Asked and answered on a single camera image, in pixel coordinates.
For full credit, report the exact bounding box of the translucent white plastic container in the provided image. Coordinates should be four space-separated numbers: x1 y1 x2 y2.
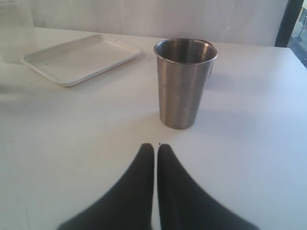
0 0 38 63

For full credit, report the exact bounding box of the stainless steel cup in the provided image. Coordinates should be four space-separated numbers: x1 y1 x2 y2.
153 38 218 129

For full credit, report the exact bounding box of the white rectangular tray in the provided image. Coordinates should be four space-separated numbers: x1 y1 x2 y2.
21 34 141 87

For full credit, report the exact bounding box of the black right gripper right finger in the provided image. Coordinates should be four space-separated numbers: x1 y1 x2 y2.
157 144 258 230

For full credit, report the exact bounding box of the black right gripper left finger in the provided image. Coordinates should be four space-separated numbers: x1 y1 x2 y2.
59 143 154 230

